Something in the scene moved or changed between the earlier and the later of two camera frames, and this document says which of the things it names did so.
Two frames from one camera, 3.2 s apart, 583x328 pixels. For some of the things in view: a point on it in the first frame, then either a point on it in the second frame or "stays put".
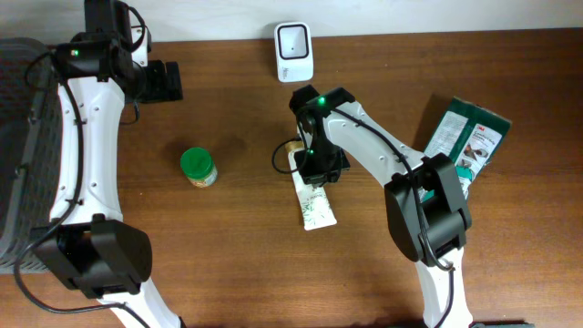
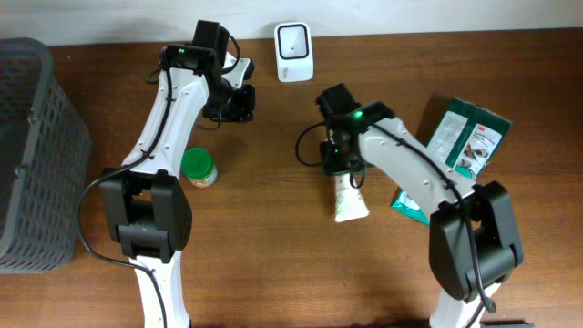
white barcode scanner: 293,49 stays put
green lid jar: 198,165 stays put
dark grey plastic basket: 28,115 stays put
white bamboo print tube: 314,203 -> 350,203
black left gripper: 168,80 -> 243,104
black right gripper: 311,174 -> 329,165
